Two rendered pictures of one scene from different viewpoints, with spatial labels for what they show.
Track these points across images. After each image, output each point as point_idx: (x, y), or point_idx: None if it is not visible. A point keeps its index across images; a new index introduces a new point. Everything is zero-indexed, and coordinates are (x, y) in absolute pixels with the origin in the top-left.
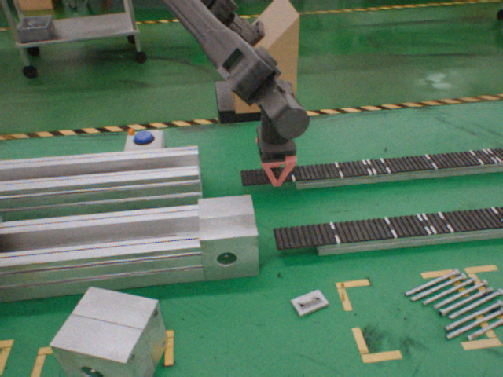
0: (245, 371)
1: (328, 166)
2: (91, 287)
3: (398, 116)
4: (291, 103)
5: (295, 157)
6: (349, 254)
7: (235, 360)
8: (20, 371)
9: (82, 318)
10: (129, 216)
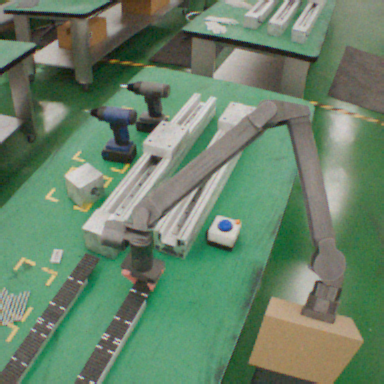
0: (52, 224)
1: (130, 317)
2: (101, 174)
3: None
4: (109, 228)
5: (125, 274)
6: None
7: (58, 223)
8: (107, 173)
9: (90, 170)
10: (138, 195)
